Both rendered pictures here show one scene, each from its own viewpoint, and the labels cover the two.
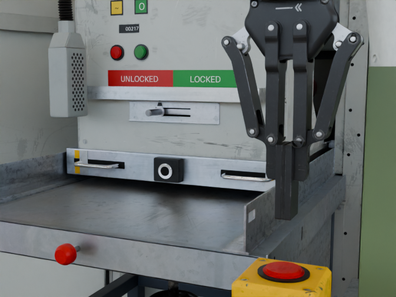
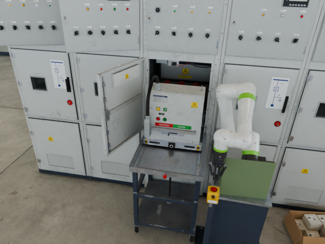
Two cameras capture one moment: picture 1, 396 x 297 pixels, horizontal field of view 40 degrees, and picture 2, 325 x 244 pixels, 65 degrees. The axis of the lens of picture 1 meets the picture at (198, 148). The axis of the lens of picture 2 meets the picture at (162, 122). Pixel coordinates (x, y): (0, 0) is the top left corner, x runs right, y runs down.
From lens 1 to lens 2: 147 cm
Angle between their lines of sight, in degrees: 25
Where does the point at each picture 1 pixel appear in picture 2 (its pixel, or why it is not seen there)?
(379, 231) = (224, 177)
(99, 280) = not seen: hidden behind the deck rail
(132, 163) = (161, 143)
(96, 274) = not seen: hidden behind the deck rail
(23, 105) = (125, 123)
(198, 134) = (179, 137)
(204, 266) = (192, 177)
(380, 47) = not seen: hidden behind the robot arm
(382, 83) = (227, 160)
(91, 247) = (168, 174)
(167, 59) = (171, 121)
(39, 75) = (128, 114)
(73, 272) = (130, 154)
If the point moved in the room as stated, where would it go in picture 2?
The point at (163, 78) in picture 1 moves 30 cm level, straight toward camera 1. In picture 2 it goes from (170, 125) to (182, 143)
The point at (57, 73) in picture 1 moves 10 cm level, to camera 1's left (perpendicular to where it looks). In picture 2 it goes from (146, 128) to (135, 129)
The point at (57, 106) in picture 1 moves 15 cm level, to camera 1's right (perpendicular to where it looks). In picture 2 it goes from (146, 135) to (163, 133)
